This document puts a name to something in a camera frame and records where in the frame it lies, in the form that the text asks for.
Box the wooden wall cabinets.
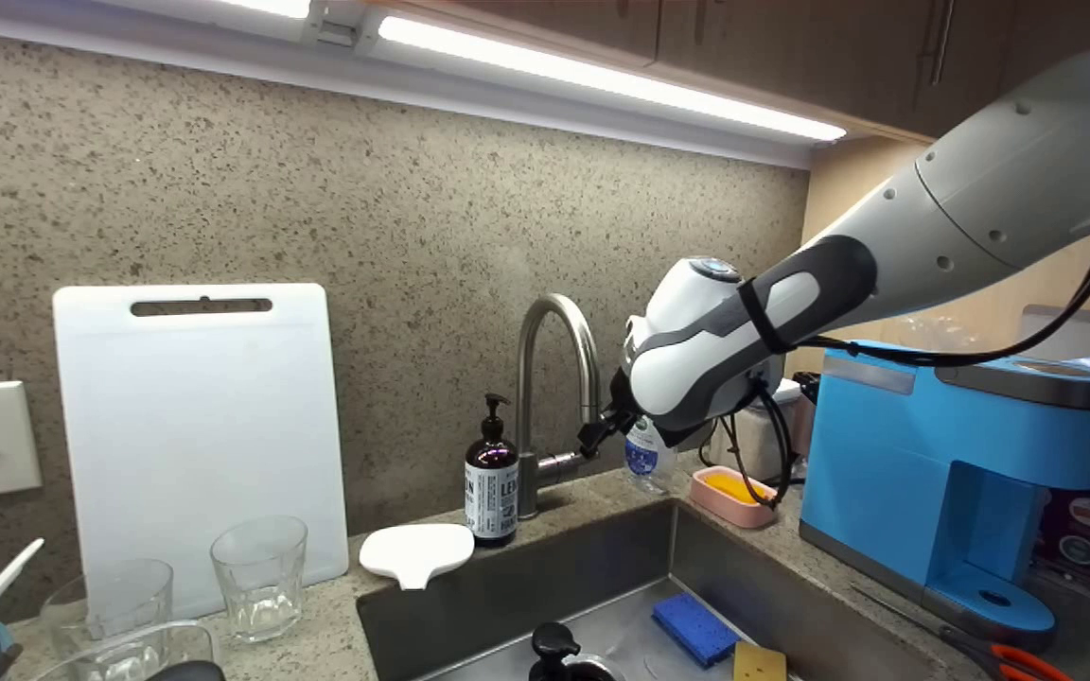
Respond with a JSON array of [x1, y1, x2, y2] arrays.
[[443, 0, 1090, 143]]

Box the orange handled scissors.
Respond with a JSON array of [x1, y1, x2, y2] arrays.
[[853, 583, 1070, 681]]

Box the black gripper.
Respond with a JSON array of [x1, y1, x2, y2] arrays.
[[576, 366, 651, 464]]

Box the blue coffee machine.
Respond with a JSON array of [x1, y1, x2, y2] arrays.
[[800, 337, 1090, 641]]

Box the yellow sponge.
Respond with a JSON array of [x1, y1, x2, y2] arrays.
[[731, 641, 790, 681]]

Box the white soap dish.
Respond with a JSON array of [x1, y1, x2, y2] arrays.
[[357, 522, 477, 596]]

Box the black sink faucet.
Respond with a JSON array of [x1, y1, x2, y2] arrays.
[[526, 619, 616, 681]]

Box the clear glass bowl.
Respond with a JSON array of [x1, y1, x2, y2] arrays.
[[31, 617, 229, 681]]

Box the dark coffee pod box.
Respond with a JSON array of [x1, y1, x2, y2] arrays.
[[1030, 476, 1090, 597]]

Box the clear glass tumbler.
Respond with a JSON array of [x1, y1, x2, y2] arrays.
[[81, 556, 177, 647], [203, 515, 312, 651]]

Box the long under-cabinet light bar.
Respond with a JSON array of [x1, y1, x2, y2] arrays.
[[370, 10, 847, 147]]

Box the white plastic cutting board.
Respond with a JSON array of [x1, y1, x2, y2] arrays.
[[48, 279, 352, 619]]

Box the short under-cabinet light bar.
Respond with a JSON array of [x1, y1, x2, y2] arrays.
[[208, 0, 317, 24]]

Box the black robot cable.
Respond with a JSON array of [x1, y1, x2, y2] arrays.
[[693, 221, 1090, 512]]

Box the blue sponge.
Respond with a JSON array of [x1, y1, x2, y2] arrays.
[[646, 596, 742, 669]]

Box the stainless steel faucet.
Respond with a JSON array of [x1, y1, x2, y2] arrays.
[[510, 293, 605, 522]]

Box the steel sink basin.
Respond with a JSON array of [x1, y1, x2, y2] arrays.
[[352, 495, 992, 681]]

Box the pink tray with yellow sponge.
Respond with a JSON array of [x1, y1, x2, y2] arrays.
[[684, 461, 785, 534]]

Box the amber hand soap pump bottle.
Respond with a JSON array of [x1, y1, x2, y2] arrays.
[[461, 390, 521, 554]]

